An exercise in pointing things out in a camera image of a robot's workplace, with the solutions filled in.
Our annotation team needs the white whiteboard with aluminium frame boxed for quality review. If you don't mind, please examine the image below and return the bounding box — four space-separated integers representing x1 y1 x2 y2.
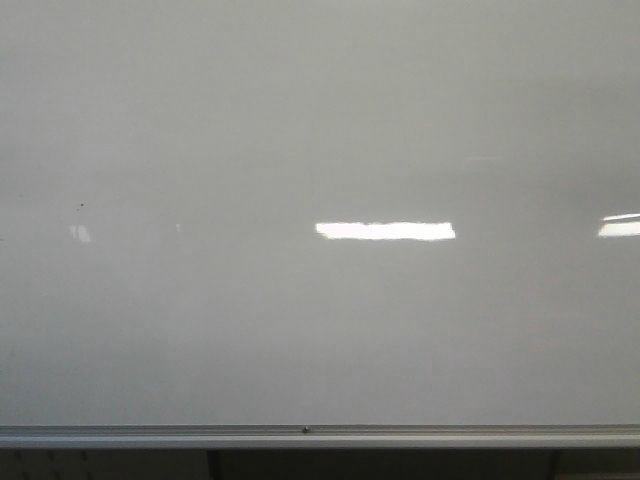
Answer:
1 1 639 449

